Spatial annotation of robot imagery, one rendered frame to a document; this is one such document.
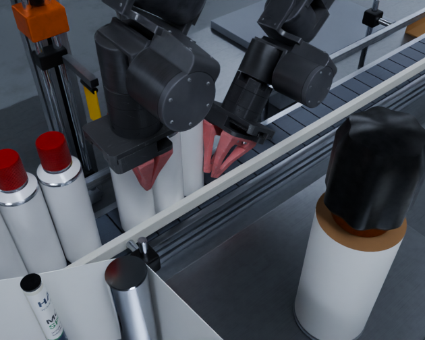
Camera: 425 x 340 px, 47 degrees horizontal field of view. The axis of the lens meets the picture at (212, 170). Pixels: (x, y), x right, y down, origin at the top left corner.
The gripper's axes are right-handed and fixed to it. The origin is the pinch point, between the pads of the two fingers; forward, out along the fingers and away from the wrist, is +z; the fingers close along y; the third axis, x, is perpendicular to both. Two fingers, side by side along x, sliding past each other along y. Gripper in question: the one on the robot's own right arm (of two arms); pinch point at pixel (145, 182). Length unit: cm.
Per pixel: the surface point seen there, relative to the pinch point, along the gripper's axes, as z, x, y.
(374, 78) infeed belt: 13, 8, 59
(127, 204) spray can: 6.5, 3.8, -1.1
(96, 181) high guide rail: 5.8, 9.5, -2.5
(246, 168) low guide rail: 10.2, 1.7, 18.5
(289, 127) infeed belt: 13.4, 7.4, 34.0
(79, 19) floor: 100, 235, 94
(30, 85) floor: 101, 186, 40
